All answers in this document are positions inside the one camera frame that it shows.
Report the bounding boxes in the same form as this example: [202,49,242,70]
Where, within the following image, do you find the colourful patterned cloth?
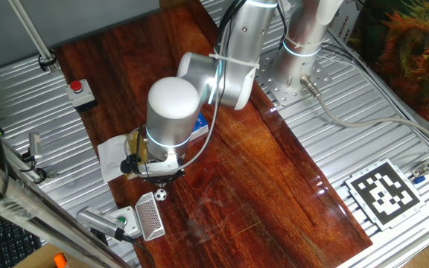
[348,0,429,134]

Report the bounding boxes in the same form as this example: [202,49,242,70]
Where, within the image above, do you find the black fuzzy microphone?
[119,154,142,175]

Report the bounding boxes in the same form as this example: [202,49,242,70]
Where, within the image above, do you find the white printed sign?
[328,0,364,48]

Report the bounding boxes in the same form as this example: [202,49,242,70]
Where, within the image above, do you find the grey cable with metal connector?
[299,74,429,150]

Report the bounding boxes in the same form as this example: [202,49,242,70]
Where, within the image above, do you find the grey box with red button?
[65,79,98,113]

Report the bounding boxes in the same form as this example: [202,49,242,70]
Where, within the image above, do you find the white ribbed device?
[75,206,128,241]

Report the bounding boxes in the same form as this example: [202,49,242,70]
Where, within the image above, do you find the blue tissue pack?
[191,112,210,143]

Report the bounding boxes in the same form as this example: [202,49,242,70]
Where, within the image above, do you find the black keyboard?
[0,210,43,268]

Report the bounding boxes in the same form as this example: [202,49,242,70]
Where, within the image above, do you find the brown cardboard box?
[11,242,89,268]

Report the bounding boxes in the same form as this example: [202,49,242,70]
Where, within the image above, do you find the black white fiducial tag board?
[343,157,427,232]

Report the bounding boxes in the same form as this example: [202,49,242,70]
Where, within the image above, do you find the small metal bracket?
[410,162,429,179]

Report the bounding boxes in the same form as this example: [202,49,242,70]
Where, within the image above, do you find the orange tool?
[53,252,69,268]

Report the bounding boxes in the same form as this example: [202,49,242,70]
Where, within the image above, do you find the grey box with green button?
[108,205,143,239]

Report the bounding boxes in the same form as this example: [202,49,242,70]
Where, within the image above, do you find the silver clamp with black knob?
[19,132,59,184]

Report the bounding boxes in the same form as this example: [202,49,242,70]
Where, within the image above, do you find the black camera cable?
[123,232,156,268]

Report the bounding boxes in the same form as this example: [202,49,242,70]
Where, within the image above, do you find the aluminium frame bar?
[0,148,132,268]

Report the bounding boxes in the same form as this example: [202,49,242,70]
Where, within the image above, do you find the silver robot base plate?
[254,47,331,108]

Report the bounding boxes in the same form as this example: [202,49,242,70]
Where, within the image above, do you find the gold tissue pack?
[96,128,151,184]

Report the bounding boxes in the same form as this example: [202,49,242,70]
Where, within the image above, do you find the silver stand pole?
[7,0,62,74]

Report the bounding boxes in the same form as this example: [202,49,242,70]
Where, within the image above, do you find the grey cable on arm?
[124,14,234,170]

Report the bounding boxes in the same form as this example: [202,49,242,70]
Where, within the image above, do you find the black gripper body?
[142,168,186,184]

